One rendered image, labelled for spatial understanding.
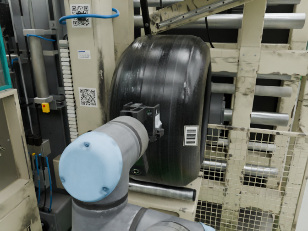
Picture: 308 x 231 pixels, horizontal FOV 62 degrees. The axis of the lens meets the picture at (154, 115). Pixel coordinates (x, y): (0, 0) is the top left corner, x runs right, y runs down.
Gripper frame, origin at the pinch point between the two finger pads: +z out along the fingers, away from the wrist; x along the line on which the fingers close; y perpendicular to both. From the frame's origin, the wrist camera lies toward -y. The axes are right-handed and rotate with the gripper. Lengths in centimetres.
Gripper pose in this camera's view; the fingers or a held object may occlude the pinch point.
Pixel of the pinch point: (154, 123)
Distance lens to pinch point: 70.4
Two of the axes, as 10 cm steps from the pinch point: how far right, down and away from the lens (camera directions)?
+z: 2.7, -2.1, 9.4
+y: 0.3, -9.7, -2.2
